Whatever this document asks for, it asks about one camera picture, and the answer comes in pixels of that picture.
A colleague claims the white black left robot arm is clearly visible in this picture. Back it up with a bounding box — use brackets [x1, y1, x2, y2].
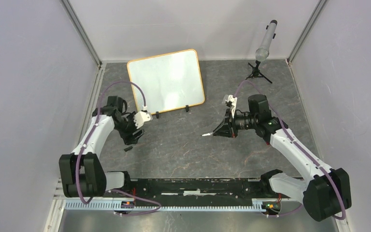
[59, 96, 152, 199]

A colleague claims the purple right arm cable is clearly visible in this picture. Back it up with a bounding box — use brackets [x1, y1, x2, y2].
[233, 79, 347, 221]

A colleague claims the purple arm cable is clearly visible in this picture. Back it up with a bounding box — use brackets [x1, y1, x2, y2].
[233, 79, 347, 221]
[76, 81, 162, 217]

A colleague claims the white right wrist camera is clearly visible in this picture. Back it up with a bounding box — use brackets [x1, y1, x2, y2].
[222, 95, 238, 118]

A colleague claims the black marker cap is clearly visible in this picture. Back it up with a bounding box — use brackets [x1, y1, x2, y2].
[124, 146, 133, 152]

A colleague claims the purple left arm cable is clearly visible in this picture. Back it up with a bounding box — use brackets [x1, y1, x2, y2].
[76, 81, 162, 217]

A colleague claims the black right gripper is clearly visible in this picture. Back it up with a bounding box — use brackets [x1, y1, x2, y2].
[213, 107, 257, 138]

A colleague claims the black microphone tripod stand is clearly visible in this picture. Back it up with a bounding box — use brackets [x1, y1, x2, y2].
[245, 60, 273, 84]

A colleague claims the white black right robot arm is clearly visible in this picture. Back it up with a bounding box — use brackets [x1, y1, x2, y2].
[210, 94, 352, 221]

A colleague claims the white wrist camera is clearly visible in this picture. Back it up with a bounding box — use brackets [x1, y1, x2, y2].
[222, 95, 238, 118]
[133, 111, 153, 129]

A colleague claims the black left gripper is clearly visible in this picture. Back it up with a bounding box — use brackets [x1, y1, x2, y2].
[113, 111, 144, 145]

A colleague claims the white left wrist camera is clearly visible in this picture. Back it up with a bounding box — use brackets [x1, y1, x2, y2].
[133, 111, 153, 129]

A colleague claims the silver microphone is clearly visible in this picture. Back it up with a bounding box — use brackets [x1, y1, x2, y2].
[256, 19, 278, 62]

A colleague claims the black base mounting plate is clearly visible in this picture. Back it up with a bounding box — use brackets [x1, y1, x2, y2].
[122, 178, 285, 207]

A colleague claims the grey whiteboard wire stand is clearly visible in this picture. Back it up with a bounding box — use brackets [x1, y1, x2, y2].
[154, 105, 190, 119]

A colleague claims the white whiteboard with yellow frame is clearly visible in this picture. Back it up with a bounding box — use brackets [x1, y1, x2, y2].
[127, 49, 205, 114]

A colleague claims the white toothed cable rail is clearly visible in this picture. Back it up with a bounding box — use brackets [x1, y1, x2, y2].
[65, 198, 280, 213]

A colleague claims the white whiteboard marker pen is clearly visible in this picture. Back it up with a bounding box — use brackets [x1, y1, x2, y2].
[201, 132, 213, 137]

